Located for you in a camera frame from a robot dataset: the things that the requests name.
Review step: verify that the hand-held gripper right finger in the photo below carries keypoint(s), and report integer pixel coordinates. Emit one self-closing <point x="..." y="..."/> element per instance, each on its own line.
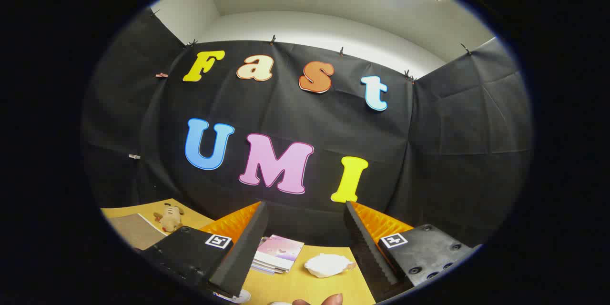
<point x="364" y="248"/>

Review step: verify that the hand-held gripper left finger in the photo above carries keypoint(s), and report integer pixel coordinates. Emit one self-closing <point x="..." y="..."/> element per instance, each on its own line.
<point x="245" y="252"/>

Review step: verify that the beige fabric storage box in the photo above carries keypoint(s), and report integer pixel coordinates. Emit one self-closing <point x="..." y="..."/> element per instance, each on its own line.
<point x="136" y="231"/>

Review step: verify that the grey book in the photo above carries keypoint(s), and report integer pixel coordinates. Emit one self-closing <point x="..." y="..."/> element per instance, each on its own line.
<point x="262" y="266"/>

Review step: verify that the light blue book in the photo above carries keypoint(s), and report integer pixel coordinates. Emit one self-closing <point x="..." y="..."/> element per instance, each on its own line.
<point x="259" y="270"/>

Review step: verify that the pink cover book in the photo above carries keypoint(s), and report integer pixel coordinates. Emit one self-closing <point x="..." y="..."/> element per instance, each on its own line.
<point x="281" y="250"/>

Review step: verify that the white plush toy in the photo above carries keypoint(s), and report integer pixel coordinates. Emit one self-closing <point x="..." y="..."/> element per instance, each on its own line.
<point x="329" y="265"/>

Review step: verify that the beige plush dog toy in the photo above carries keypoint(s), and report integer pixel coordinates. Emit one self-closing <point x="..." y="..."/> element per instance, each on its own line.
<point x="170" y="219"/>

